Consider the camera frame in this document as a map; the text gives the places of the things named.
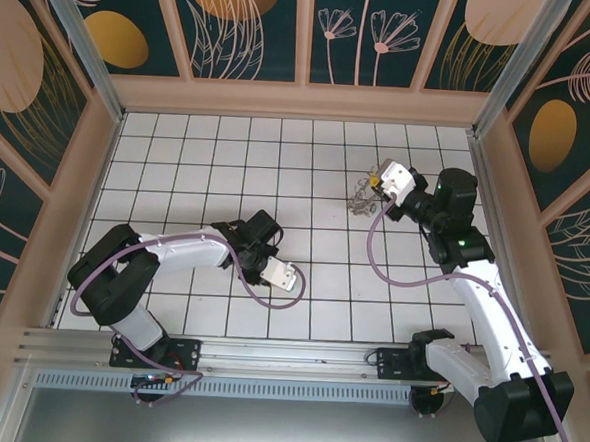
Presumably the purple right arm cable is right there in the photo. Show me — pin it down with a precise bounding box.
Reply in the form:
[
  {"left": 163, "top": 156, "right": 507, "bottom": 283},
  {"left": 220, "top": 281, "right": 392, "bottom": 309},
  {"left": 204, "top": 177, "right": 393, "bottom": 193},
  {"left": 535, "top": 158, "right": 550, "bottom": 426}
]
[{"left": 355, "top": 195, "right": 588, "bottom": 442}]

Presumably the silver ring chain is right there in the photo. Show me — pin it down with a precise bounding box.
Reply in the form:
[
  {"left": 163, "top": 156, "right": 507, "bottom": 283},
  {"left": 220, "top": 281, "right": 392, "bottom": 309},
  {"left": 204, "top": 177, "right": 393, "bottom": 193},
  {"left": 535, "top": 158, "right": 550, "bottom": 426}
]
[{"left": 345, "top": 159, "right": 380, "bottom": 218}]

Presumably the yellow power connector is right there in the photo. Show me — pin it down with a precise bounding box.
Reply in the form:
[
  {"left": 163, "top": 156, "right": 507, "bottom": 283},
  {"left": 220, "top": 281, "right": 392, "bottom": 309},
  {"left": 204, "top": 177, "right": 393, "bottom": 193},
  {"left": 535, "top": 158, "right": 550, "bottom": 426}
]
[{"left": 429, "top": 382, "right": 466, "bottom": 399}]

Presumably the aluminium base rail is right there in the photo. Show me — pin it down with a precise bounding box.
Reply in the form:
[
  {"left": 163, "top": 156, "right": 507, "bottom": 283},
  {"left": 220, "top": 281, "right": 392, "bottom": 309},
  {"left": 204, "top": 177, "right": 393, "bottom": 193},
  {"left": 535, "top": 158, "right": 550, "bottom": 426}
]
[{"left": 15, "top": 324, "right": 558, "bottom": 396}]

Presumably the aluminium corner post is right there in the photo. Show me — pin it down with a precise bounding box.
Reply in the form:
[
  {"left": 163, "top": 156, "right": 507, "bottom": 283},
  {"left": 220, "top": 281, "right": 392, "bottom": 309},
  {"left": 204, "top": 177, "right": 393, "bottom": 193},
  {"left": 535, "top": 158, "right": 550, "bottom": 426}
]
[
  {"left": 469, "top": 0, "right": 564, "bottom": 146},
  {"left": 23, "top": 0, "right": 133, "bottom": 124}
]

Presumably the grey slotted cable duct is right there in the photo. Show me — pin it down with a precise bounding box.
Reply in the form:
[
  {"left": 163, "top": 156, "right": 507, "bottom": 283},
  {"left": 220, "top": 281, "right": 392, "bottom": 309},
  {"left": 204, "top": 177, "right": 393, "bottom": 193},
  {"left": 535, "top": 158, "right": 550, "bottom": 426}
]
[{"left": 31, "top": 367, "right": 416, "bottom": 411}]

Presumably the aluminium side rail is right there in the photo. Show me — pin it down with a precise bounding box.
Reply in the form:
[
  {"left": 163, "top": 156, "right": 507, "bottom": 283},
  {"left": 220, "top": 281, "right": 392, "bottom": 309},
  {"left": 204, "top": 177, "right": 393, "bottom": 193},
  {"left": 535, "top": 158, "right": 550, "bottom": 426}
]
[
  {"left": 449, "top": 133, "right": 590, "bottom": 442},
  {"left": 47, "top": 109, "right": 127, "bottom": 334}
]

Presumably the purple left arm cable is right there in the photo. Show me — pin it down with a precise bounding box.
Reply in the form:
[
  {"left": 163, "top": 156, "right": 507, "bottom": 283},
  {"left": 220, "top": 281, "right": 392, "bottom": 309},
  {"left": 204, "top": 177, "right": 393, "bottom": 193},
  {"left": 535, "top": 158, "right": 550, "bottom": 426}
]
[{"left": 62, "top": 225, "right": 310, "bottom": 418}]

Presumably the grey sheet metal panel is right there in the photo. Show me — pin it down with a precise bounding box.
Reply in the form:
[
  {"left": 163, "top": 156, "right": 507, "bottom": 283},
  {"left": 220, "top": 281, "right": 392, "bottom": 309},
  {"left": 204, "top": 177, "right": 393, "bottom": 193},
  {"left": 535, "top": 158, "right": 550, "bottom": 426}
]
[{"left": 10, "top": 383, "right": 565, "bottom": 442}]

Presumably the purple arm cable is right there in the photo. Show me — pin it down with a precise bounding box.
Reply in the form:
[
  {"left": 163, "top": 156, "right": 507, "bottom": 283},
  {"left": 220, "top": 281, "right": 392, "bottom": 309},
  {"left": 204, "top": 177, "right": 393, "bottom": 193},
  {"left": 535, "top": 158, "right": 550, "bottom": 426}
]
[
  {"left": 62, "top": 225, "right": 310, "bottom": 418},
  {"left": 355, "top": 195, "right": 588, "bottom": 442}
]

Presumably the small circuit board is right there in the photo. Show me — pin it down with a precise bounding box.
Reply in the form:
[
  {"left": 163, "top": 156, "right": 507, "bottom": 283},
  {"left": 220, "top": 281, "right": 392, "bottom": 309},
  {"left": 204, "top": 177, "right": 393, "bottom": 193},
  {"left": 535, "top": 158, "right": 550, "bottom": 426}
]
[{"left": 132, "top": 370, "right": 179, "bottom": 390}]

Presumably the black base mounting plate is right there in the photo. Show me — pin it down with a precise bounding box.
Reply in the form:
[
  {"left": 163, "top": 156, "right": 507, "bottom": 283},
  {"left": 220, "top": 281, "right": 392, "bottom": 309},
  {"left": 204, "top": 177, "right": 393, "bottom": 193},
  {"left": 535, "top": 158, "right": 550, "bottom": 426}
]
[
  {"left": 109, "top": 333, "right": 204, "bottom": 373},
  {"left": 373, "top": 344, "right": 419, "bottom": 383}
]

